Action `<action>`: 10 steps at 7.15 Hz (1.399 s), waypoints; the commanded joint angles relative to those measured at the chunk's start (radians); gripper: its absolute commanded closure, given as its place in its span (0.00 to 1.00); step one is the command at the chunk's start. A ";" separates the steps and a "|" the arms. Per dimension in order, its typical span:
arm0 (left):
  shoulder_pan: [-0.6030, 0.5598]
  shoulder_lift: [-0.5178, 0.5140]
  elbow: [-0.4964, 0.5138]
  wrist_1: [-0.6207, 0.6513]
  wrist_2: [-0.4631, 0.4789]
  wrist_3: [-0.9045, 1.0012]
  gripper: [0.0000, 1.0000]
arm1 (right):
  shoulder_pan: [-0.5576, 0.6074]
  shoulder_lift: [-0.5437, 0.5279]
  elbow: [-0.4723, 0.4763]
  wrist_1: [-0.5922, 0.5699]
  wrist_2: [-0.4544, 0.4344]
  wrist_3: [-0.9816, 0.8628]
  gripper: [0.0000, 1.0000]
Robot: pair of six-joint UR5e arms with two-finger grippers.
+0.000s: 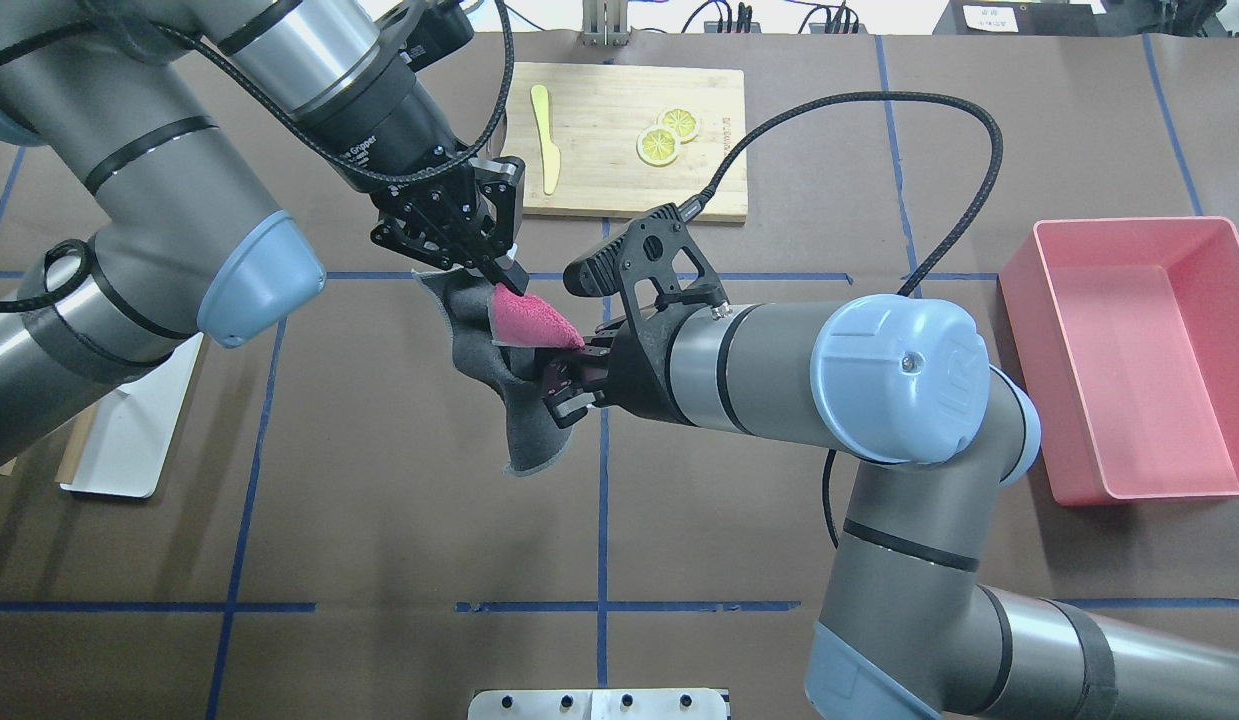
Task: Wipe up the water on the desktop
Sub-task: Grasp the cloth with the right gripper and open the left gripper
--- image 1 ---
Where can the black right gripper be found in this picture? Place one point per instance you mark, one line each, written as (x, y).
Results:
(634, 368)

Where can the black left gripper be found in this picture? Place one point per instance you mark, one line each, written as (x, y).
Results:
(387, 130)

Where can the pink plastic bin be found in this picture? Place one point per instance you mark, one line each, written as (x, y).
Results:
(1127, 332)

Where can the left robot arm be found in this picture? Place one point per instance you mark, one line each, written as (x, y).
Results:
(195, 243)

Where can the lemon slice upper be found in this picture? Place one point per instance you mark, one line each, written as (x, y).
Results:
(684, 123)

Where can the yellow plastic knife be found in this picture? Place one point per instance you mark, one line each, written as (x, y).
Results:
(550, 153)

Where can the aluminium frame post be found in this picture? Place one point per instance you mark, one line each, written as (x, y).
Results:
(605, 23)

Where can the lemon slice lower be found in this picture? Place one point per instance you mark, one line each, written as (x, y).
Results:
(657, 146)

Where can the lemon slice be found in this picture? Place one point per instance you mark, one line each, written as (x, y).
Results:
(657, 146)
(684, 123)

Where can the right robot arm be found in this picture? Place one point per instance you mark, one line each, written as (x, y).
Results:
(905, 386)

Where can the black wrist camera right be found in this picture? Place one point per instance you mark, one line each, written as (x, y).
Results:
(655, 249)

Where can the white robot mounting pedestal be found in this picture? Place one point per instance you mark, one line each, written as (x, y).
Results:
(602, 703)

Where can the pink and grey cloth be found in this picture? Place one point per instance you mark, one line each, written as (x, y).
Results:
(495, 337)

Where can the bamboo cutting board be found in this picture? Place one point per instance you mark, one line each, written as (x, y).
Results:
(597, 113)

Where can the white towel rack stand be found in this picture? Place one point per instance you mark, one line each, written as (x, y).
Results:
(118, 446)

